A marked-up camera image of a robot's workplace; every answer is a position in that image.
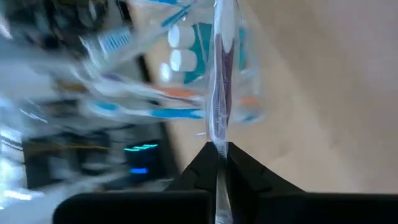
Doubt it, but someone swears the blue toothbrush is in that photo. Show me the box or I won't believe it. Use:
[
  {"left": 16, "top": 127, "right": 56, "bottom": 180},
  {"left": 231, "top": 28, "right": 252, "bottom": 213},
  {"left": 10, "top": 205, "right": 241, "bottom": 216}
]
[
  {"left": 79, "top": 2, "right": 194, "bottom": 62},
  {"left": 82, "top": 99, "right": 206, "bottom": 121}
]

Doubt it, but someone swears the purple toothbrush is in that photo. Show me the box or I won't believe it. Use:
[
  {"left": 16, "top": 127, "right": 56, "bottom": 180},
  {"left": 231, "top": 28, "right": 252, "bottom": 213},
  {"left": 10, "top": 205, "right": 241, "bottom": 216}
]
[{"left": 205, "top": 0, "right": 240, "bottom": 224}]

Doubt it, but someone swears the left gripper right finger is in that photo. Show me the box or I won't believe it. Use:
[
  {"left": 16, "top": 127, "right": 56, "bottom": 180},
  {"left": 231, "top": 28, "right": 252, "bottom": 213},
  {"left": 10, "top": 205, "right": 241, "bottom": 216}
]
[{"left": 226, "top": 141, "right": 398, "bottom": 224}]

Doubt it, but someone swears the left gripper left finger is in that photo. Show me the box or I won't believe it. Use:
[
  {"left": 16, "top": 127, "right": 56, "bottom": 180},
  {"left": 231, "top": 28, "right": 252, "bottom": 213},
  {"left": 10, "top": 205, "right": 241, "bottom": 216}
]
[{"left": 52, "top": 141, "right": 219, "bottom": 224}]

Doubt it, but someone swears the orange toothbrush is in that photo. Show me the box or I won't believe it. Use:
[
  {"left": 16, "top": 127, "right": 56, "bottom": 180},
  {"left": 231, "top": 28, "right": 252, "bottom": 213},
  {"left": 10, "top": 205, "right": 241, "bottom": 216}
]
[{"left": 54, "top": 79, "right": 201, "bottom": 101}]

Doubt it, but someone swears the black device with blue lights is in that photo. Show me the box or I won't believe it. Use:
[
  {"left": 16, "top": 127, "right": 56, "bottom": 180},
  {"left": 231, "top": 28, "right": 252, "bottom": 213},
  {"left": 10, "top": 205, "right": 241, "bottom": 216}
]
[{"left": 123, "top": 124, "right": 175, "bottom": 184}]

